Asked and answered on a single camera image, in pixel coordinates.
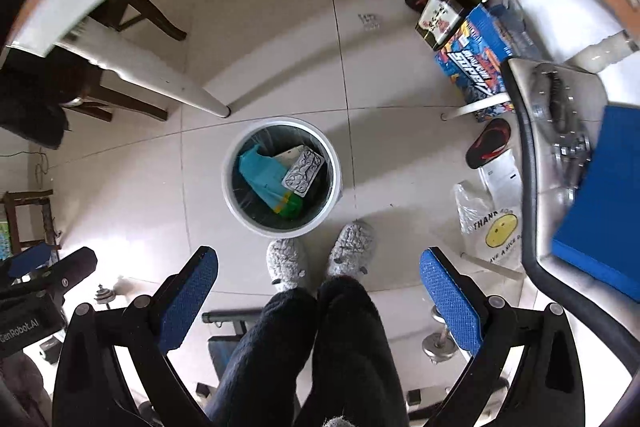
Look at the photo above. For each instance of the brown wooden rack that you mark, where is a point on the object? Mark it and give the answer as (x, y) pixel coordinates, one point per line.
(27, 219)

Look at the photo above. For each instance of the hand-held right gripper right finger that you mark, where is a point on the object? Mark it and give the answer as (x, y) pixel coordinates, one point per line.
(449, 302)

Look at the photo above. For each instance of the chrome dumbbell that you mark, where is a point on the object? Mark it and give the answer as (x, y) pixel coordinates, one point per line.
(106, 294)
(437, 344)

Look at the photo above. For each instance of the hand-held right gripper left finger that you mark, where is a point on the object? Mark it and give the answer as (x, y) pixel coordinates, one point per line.
(189, 298)

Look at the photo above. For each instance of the white cardboard piece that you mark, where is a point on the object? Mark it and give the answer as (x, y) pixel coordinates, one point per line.
(286, 155)

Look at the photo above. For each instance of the black weight bench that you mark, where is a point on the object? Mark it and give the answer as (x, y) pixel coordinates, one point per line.
(225, 337)

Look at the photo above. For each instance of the person's right leg dark pants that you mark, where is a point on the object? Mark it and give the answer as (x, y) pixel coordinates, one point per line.
(352, 352)

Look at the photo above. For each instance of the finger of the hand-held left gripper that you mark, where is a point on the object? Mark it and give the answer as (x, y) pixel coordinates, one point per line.
(32, 258)
(75, 268)

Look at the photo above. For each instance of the person's leg dark pants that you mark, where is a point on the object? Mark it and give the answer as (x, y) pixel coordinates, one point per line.
(352, 352)
(265, 357)

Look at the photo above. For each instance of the teal plastic packet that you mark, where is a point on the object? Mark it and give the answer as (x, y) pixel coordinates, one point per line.
(257, 177)

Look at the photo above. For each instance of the white trash bin black liner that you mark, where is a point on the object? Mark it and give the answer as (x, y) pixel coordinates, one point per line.
(235, 202)

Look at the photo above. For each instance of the silver blister pack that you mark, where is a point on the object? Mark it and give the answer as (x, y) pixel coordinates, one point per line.
(305, 170)

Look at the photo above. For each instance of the black white box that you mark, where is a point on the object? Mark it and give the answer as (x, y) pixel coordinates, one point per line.
(442, 14)

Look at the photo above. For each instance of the person's left leg dark pants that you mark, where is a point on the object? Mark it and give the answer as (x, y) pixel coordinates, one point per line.
(265, 357)

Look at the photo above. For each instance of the white paper sheet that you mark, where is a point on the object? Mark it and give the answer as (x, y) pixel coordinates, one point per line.
(500, 174)

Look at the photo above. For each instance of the red and black sandal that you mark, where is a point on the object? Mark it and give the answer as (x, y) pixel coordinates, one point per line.
(489, 142)
(416, 2)

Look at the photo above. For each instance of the grey fuzzy slipper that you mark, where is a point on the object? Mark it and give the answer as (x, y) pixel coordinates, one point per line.
(287, 263)
(350, 249)

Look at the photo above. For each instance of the dark wooden chair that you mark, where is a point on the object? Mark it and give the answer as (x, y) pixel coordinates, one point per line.
(135, 14)

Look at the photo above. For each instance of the white smiley plastic bag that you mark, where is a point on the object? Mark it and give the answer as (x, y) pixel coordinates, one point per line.
(492, 227)

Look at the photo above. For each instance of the green yellow wrapper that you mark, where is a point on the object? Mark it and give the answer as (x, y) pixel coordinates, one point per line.
(289, 205)

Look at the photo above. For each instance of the blue printed cardboard box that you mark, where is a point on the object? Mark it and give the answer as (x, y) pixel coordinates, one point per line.
(475, 57)

